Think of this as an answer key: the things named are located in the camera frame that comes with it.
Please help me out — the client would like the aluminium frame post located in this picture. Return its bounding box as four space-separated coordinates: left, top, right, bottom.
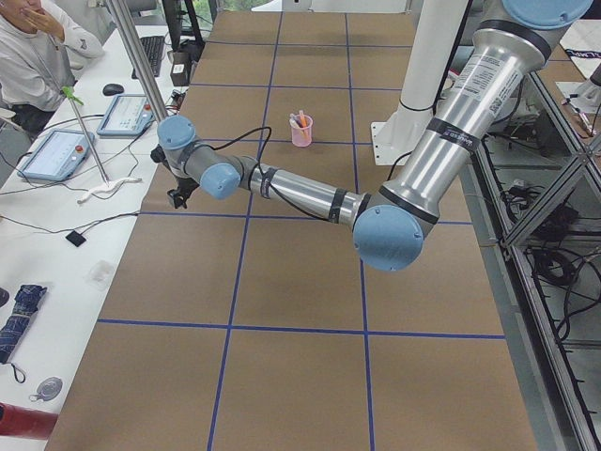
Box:
106 0 167 122

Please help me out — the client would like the far teach pendant tablet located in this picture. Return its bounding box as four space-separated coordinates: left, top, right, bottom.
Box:
97 94 154 138

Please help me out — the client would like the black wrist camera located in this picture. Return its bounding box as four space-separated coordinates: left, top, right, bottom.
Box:
150 146 165 163

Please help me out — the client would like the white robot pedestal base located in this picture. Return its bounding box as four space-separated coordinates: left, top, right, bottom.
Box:
371 0 471 166

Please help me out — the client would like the near teach pendant tablet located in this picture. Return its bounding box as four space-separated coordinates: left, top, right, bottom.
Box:
17 130 95 181

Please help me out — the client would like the black computer mouse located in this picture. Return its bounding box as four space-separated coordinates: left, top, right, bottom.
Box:
102 84 124 97

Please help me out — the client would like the black keyboard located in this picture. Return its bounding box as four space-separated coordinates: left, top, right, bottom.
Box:
140 36 164 78

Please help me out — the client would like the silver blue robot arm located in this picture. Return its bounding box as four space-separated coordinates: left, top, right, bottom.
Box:
151 1 590 271

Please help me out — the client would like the red cylinder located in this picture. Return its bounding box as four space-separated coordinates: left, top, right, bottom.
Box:
0 403 58 440

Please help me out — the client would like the teach pendant tablet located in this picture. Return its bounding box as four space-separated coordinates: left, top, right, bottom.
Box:
17 130 95 181
97 94 154 138

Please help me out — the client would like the folded navy umbrella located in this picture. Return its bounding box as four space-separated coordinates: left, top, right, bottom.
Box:
1 285 48 383

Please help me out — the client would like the orange highlighter pen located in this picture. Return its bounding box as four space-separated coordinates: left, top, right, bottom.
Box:
297 110 309 138

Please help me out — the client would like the small black device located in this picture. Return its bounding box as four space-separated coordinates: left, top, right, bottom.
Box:
65 230 86 247

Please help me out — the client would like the seated person white shirt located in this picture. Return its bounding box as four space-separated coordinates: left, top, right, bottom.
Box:
1 1 103 135

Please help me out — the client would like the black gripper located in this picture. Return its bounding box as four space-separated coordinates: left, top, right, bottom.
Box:
167 176 197 209

